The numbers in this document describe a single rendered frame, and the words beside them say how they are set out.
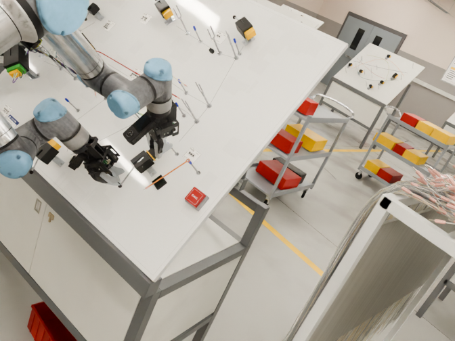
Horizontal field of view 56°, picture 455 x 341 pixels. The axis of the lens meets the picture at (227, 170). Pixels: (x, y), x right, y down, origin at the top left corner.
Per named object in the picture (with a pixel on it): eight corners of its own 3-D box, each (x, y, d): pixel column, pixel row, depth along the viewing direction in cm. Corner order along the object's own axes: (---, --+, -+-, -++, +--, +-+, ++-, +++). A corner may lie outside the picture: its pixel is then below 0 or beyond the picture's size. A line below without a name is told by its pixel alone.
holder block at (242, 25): (242, 24, 164) (236, 7, 156) (257, 41, 158) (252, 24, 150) (231, 30, 163) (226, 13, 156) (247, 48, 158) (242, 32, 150)
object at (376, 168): (418, 208, 595) (464, 139, 554) (405, 212, 558) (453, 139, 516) (360, 170, 649) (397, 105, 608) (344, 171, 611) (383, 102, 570)
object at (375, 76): (360, 149, 766) (409, 61, 703) (311, 118, 833) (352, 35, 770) (378, 149, 819) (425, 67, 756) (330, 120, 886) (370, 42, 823)
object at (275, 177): (263, 211, 404) (315, 107, 362) (226, 182, 428) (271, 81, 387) (313, 197, 481) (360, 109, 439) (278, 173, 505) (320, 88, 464)
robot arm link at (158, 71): (135, 64, 114) (157, 51, 118) (137, 96, 122) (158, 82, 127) (156, 79, 111) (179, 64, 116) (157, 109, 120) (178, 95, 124)
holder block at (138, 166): (135, 165, 144) (130, 160, 141) (148, 155, 144) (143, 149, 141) (141, 174, 142) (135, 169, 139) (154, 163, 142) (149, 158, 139)
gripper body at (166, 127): (179, 136, 137) (180, 108, 127) (155, 146, 133) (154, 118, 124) (167, 120, 140) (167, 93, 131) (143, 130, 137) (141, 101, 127)
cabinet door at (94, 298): (110, 370, 153) (142, 288, 138) (27, 275, 177) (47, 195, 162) (115, 367, 155) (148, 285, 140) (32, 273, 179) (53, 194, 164)
